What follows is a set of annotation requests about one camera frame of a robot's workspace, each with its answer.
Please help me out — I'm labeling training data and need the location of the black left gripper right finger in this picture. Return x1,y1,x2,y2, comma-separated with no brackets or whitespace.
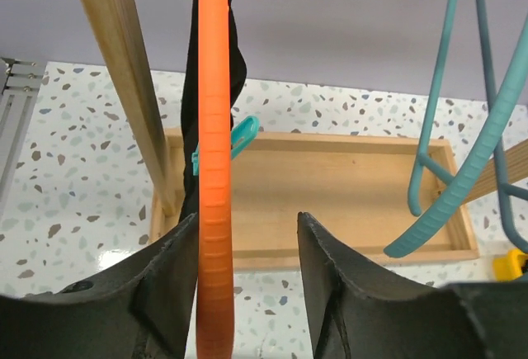
297,212,527,358

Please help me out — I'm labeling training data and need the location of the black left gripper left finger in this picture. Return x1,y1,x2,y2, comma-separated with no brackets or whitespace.
1,215,198,358

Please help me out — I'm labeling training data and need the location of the orange hanger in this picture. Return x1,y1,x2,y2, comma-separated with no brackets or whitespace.
196,0,234,358

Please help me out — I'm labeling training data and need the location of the teal clothespin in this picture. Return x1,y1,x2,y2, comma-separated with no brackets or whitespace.
191,116,260,176

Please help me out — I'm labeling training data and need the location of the teal hanger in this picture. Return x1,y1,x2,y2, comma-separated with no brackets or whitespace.
408,0,458,216
383,20,528,258

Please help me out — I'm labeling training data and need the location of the black underwear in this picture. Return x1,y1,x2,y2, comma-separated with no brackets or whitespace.
179,0,247,220

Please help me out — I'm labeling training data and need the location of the grey-blue hanger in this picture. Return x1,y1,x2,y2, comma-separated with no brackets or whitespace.
475,0,527,253

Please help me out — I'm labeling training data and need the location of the wooden clothes rack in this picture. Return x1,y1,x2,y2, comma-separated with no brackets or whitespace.
65,0,528,272

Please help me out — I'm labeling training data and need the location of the yellow plastic bin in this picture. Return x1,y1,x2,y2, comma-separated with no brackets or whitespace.
493,248,527,281

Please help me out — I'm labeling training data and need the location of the aluminium table rail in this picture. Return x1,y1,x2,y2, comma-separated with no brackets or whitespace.
1,57,45,213

